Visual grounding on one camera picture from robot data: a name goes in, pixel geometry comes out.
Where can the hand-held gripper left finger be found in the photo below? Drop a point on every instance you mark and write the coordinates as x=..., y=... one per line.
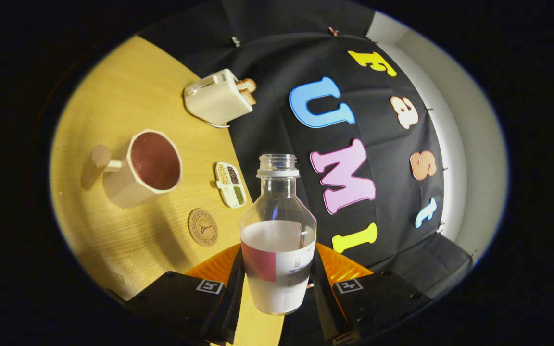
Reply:
x=229, y=312

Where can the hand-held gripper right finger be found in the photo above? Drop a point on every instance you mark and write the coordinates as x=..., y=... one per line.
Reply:
x=327, y=312

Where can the clear juice bottle red label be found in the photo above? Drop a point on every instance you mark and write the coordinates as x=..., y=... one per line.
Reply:
x=277, y=269

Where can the round wooden coaster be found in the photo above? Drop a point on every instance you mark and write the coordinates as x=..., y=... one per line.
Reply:
x=203, y=228

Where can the white divided condiment dish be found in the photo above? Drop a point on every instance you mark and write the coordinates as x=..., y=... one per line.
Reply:
x=231, y=185

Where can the black backdrop cloth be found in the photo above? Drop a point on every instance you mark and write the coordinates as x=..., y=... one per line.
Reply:
x=387, y=144

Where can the cream toaster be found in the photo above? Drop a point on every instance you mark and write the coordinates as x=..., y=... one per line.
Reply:
x=214, y=98

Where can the toast slice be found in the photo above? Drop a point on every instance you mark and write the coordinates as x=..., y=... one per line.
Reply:
x=247, y=85
x=249, y=98

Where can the wooden table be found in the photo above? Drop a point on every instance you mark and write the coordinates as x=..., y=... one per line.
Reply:
x=113, y=96

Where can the silver cloth clip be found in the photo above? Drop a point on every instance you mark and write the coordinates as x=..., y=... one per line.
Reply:
x=236, y=41

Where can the red cloth clip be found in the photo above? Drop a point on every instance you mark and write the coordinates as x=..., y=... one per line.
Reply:
x=333, y=31

